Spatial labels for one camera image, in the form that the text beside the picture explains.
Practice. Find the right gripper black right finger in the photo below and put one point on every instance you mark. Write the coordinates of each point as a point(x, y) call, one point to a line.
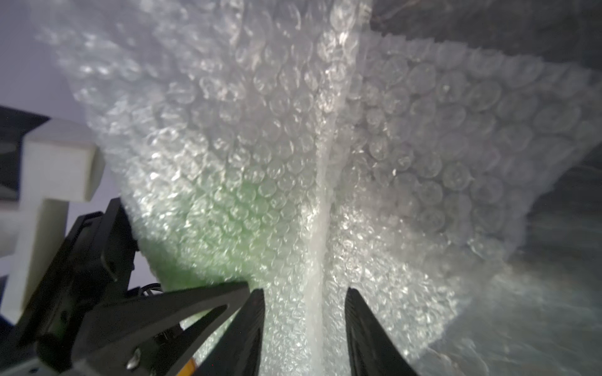
point(371, 352)

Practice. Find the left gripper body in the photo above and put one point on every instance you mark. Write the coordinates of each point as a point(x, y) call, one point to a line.
point(93, 265)

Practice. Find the green plastic wine glass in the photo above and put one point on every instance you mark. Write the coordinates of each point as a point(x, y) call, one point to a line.
point(215, 236)

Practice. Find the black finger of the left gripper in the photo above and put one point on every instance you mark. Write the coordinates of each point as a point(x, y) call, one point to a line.
point(153, 335)

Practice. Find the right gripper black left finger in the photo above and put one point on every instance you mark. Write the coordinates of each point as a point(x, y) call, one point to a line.
point(238, 352)

